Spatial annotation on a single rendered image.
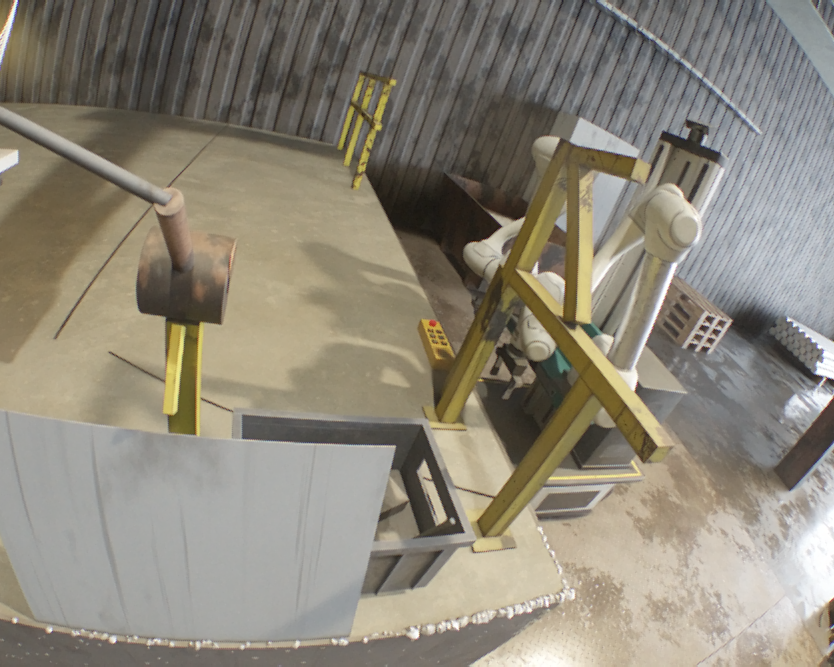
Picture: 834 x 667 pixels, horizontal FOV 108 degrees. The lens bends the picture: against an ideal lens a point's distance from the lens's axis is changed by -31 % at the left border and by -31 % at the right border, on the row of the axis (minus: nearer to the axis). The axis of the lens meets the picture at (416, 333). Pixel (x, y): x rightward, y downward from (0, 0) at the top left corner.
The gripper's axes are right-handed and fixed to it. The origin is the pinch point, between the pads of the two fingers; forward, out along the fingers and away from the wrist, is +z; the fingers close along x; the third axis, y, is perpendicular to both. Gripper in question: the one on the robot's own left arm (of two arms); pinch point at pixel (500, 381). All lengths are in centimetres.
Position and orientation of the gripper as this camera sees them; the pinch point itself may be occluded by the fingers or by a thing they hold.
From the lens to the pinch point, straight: 167.1
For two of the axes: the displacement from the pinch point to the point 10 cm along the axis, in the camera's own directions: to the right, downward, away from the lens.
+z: -3.2, 8.1, 5.0
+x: 2.0, 5.7, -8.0
